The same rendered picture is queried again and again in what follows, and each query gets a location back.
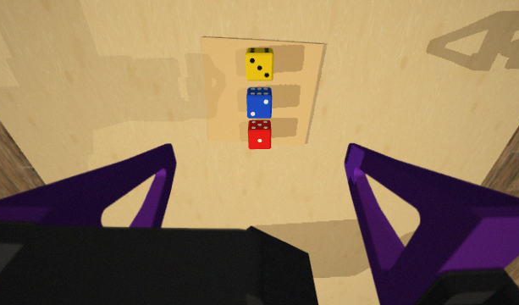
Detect tan square mat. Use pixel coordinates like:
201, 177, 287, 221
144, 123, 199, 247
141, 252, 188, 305
201, 36, 323, 146

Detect red dice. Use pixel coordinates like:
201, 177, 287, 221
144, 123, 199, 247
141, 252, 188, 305
248, 120, 271, 149

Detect blue dice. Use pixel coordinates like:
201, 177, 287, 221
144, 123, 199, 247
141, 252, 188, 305
246, 87, 272, 119

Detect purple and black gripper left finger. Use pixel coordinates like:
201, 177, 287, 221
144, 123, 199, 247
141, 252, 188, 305
0, 143, 177, 228

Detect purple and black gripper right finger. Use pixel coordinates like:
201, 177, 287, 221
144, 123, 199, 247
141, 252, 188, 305
344, 143, 519, 305

